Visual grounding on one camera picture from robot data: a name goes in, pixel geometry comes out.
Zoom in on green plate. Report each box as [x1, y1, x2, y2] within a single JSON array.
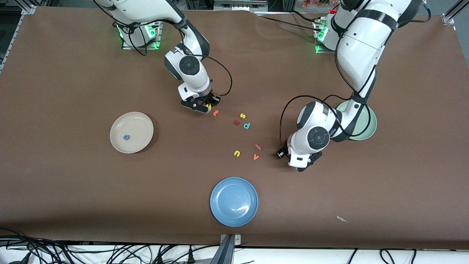
[[335, 101, 378, 141]]

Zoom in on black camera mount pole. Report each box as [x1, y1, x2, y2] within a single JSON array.
[[210, 235, 235, 264]]

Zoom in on black base power cable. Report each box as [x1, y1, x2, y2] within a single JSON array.
[[258, 15, 323, 32], [289, 10, 320, 23]]

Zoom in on grey power strip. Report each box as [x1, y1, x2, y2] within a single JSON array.
[[214, 0, 268, 11]]

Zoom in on orange artificial flowers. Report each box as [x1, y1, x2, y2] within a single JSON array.
[[301, 0, 332, 8]]

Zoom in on long aluminium frame profile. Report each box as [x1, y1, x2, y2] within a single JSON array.
[[0, 4, 37, 74]]

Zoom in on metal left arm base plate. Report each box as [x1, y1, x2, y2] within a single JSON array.
[[314, 20, 339, 54]]

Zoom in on beige brown plate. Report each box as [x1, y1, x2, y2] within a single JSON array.
[[110, 112, 154, 154]]

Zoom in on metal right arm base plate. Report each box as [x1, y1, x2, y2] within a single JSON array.
[[122, 22, 163, 50]]

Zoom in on short aluminium frame profile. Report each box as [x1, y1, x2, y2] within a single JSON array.
[[442, 0, 469, 25]]

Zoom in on blue plate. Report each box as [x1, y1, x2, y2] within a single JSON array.
[[210, 177, 259, 227]]

